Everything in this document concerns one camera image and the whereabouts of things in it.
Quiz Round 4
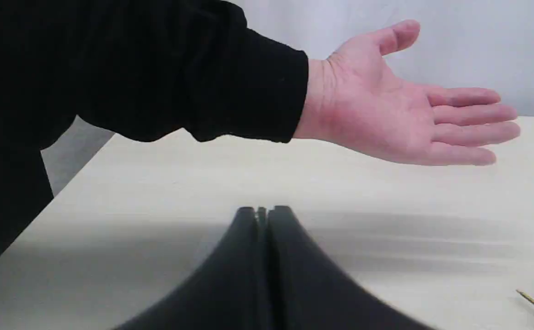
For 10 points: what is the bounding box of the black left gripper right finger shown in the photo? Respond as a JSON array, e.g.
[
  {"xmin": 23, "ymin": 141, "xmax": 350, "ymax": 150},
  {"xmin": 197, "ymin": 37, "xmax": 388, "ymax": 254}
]
[{"xmin": 267, "ymin": 206, "xmax": 428, "ymax": 330}]

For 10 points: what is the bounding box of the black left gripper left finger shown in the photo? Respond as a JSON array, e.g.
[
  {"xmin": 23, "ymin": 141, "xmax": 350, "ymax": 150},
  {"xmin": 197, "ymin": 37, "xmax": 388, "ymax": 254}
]
[{"xmin": 118, "ymin": 207, "xmax": 267, "ymax": 330}]

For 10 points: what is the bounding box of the black sleeved forearm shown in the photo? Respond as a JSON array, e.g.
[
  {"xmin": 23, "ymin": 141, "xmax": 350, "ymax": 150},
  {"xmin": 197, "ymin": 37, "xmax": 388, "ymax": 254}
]
[{"xmin": 0, "ymin": 0, "xmax": 309, "ymax": 255}]

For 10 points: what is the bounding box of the open human hand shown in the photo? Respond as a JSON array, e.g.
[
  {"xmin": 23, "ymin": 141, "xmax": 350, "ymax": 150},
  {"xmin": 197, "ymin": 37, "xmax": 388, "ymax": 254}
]
[{"xmin": 294, "ymin": 20, "xmax": 521, "ymax": 166}]

